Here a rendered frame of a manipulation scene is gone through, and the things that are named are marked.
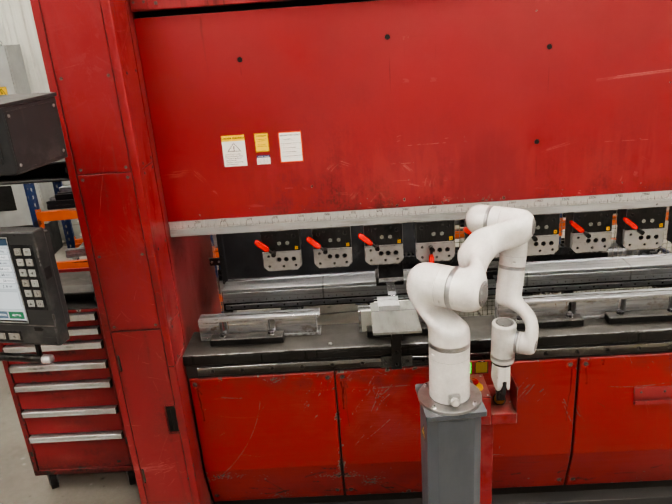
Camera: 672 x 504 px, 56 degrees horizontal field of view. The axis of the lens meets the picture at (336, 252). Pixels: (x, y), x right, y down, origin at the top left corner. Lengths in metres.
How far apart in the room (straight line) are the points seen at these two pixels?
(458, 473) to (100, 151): 1.56
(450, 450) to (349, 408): 0.77
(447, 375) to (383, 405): 0.83
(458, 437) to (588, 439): 1.06
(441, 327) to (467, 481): 0.52
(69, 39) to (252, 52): 0.59
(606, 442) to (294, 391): 1.32
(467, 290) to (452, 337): 0.16
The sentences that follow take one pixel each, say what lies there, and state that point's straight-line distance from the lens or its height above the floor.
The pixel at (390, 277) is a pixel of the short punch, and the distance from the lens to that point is 2.56.
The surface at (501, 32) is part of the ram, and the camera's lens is 2.38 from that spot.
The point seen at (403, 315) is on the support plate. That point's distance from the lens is 2.47.
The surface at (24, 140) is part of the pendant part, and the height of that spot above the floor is 1.84.
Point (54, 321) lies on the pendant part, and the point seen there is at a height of 1.32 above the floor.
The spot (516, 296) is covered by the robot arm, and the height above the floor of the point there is 1.16.
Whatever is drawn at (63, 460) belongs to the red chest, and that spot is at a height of 0.20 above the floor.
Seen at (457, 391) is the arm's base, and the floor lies 1.06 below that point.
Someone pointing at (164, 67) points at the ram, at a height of 1.97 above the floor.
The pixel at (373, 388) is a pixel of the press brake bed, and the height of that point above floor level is 0.68.
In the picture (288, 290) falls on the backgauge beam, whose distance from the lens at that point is 2.84.
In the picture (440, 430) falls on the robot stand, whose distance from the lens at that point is 1.95.
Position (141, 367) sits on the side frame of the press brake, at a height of 0.89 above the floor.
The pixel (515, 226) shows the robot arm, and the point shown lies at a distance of 2.02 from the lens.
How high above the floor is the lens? 2.10
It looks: 20 degrees down
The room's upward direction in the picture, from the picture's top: 4 degrees counter-clockwise
